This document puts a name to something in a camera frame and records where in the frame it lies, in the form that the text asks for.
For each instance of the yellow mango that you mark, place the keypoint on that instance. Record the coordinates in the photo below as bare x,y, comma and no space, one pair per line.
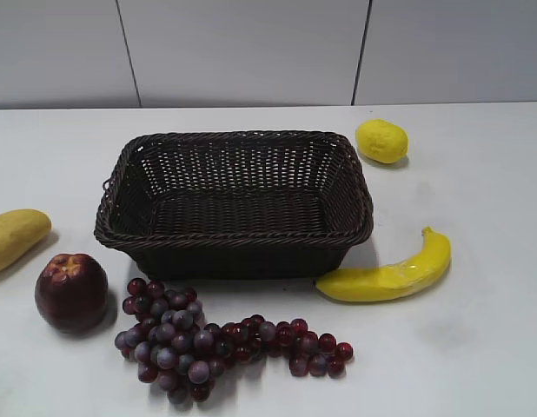
21,230

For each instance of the dark woven wicker basket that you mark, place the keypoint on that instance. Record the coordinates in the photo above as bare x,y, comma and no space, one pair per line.
254,204

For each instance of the yellow lemon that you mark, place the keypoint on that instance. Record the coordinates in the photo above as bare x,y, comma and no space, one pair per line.
382,141

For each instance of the purple grape bunch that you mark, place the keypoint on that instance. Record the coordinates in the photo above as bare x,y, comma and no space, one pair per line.
176,349

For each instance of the yellow banana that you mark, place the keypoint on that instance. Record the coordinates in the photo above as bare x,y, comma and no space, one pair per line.
394,281

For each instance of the dark red apple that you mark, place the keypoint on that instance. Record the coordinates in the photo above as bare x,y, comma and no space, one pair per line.
71,293

